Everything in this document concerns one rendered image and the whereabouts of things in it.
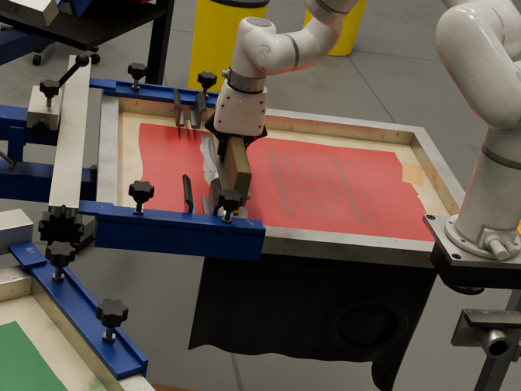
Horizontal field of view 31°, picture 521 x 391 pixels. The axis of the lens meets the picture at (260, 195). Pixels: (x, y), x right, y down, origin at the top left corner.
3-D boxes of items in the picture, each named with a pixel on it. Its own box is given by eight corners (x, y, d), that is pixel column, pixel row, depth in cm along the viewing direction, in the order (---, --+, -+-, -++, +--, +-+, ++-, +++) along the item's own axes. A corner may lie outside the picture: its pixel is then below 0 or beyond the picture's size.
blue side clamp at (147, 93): (228, 120, 222) (232, 94, 219) (229, 129, 218) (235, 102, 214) (101, 105, 216) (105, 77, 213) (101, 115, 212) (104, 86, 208)
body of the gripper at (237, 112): (223, 84, 180) (212, 134, 186) (274, 91, 182) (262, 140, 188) (220, 67, 187) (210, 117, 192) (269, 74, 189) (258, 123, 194)
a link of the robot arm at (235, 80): (225, 74, 179) (222, 88, 181) (269, 81, 181) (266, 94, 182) (222, 59, 186) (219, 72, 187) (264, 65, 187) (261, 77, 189)
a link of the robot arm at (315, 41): (329, 15, 160) (267, 86, 175) (376, 8, 168) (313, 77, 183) (305, -23, 162) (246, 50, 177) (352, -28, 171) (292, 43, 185)
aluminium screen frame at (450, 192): (419, 140, 230) (423, 126, 228) (501, 275, 180) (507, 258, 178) (100, 102, 214) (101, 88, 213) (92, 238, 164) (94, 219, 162)
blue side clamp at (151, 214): (256, 247, 174) (263, 215, 171) (259, 261, 170) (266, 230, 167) (94, 232, 168) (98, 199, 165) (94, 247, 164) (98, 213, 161)
